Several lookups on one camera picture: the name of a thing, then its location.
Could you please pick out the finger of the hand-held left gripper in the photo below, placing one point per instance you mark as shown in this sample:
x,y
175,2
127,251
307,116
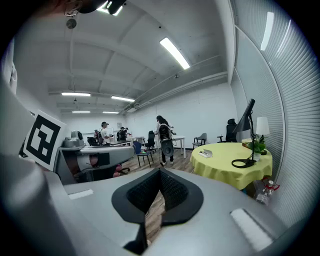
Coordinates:
x,y
110,153

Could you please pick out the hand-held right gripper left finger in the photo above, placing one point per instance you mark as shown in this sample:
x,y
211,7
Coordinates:
x,y
95,215

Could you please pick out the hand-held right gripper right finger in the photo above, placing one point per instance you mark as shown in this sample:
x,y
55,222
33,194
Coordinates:
x,y
215,225

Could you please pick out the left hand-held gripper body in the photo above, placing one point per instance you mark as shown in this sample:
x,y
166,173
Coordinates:
x,y
42,140

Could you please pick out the white glasses case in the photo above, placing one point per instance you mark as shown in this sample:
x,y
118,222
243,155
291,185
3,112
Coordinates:
x,y
205,153

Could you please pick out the black top table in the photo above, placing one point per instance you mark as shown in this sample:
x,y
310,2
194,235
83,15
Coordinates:
x,y
121,142

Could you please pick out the blue chair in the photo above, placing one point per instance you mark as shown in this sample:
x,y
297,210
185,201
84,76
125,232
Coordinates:
x,y
140,148

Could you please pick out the long ceiling light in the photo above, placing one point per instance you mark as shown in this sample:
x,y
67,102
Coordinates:
x,y
122,98
76,94
81,112
175,53
102,10
110,112

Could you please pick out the person's grey shirt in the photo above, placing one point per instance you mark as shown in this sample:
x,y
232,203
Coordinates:
x,y
15,175

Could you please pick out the clear plastic bottle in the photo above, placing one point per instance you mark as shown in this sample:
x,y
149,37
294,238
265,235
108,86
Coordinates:
x,y
263,193

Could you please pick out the round table with yellow cloth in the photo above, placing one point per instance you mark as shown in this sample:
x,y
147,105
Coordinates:
x,y
220,165

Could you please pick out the white rectangular table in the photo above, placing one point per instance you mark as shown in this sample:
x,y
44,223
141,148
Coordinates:
x,y
180,137

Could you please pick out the grey armchair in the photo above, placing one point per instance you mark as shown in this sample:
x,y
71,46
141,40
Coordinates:
x,y
201,139

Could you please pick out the green potted plant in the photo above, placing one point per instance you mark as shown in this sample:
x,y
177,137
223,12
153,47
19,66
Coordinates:
x,y
257,147

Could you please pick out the ceiling pipes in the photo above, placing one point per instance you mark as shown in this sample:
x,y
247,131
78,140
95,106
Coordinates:
x,y
175,87

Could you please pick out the black high-back office chair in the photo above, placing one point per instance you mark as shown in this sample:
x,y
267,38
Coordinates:
x,y
230,131

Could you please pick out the black desk lamp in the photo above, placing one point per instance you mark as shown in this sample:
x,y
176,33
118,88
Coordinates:
x,y
246,120

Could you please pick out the white shade table lamp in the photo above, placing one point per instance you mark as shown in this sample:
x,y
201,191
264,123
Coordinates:
x,y
262,126

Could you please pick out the white window blinds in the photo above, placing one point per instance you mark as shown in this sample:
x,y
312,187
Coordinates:
x,y
287,112

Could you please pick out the person's head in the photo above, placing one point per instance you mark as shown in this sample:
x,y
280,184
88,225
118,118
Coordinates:
x,y
70,6

